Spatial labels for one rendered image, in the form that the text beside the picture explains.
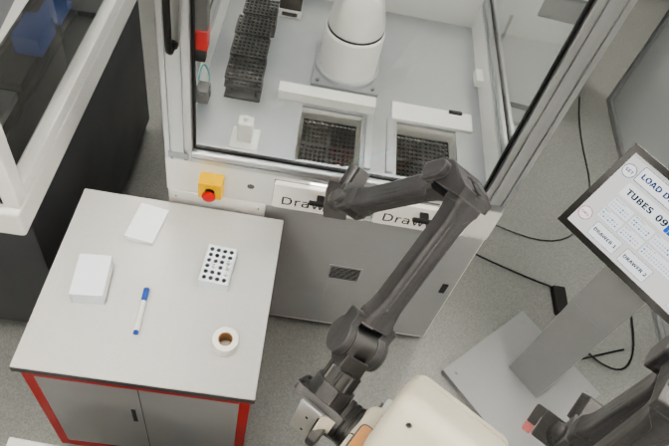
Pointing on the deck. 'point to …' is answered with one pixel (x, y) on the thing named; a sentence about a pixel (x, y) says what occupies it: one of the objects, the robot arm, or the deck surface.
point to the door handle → (168, 17)
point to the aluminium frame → (538, 135)
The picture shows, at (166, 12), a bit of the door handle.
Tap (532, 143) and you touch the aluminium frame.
